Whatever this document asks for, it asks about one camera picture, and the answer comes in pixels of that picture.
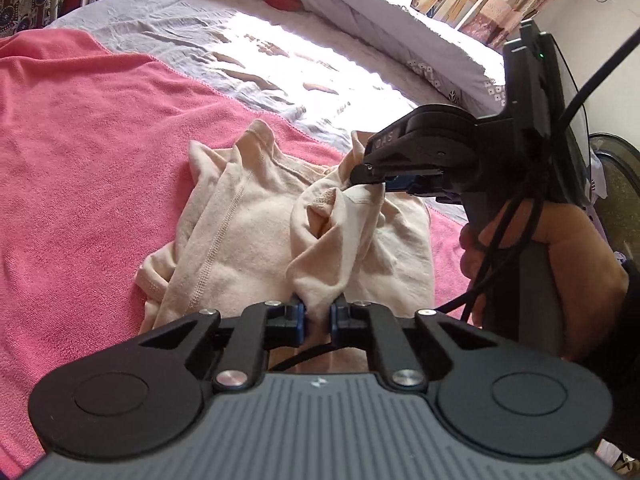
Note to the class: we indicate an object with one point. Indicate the pink towel blanket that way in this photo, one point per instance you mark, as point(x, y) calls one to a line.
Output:
point(90, 160)

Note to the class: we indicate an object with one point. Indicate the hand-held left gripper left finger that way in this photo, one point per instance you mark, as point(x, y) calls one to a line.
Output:
point(299, 320)

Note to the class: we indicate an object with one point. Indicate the round mesh fan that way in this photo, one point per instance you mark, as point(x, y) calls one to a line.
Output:
point(617, 180)

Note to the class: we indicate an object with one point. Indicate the grey bed sheet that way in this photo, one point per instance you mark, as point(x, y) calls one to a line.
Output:
point(175, 35)

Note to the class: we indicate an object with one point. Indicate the beige t-shirt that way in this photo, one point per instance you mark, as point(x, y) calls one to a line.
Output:
point(260, 230)

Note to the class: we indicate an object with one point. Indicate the person's right hand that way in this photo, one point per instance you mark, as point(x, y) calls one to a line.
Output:
point(590, 280)

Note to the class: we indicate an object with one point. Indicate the red cloth item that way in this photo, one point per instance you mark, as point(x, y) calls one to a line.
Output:
point(284, 0)

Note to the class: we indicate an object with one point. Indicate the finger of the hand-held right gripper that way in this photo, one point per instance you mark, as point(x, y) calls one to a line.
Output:
point(380, 174)
point(425, 187)

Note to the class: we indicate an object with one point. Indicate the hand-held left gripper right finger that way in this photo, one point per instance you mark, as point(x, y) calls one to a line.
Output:
point(334, 320)

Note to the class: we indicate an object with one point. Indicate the grey floral quilt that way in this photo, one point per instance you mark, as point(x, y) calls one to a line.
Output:
point(390, 35)

